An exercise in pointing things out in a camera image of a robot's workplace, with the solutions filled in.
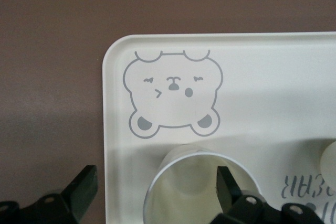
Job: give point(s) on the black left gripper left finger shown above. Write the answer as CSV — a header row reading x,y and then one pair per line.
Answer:
x,y
81,192

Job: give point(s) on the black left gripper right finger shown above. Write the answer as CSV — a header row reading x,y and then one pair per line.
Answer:
x,y
225,192

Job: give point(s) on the white plastic cup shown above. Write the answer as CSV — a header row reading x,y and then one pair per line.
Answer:
x,y
189,171
329,161

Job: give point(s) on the cream tray with bear print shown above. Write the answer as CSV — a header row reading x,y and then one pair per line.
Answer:
x,y
249,90

